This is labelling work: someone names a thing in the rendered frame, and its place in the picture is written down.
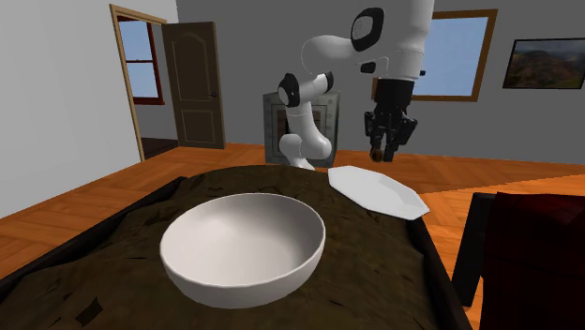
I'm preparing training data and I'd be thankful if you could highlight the wooden door frame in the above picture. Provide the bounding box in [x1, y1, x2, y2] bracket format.
[109, 3, 169, 163]

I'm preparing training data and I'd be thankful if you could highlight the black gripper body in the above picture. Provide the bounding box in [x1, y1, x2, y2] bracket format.
[371, 78, 415, 117]

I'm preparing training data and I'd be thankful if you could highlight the dark red armchair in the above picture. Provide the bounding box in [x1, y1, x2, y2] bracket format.
[451, 191, 585, 330]

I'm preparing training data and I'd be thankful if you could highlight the bed with dark brown blanket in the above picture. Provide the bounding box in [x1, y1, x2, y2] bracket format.
[0, 164, 473, 330]

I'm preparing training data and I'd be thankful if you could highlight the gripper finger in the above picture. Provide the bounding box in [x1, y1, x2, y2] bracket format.
[384, 113, 418, 164]
[363, 110, 386, 160]

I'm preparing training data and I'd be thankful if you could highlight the grey metal cabinet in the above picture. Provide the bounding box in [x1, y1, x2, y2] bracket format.
[262, 90, 341, 168]

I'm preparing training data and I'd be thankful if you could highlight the wooden framed window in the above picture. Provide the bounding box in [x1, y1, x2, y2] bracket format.
[412, 8, 499, 103]

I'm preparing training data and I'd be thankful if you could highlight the landscape wall picture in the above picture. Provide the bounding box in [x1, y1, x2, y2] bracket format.
[502, 37, 585, 91]

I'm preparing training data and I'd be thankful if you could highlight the red framed window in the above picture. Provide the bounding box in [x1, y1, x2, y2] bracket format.
[117, 15, 166, 107]

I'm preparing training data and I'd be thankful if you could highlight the large white bowl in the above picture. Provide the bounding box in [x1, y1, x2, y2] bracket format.
[158, 192, 327, 310]

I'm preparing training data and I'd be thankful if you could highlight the white octagonal plate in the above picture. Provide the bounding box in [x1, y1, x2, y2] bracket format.
[327, 165, 430, 221]

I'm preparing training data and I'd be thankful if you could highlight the brown panelled door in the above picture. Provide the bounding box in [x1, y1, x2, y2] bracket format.
[160, 21, 227, 151]

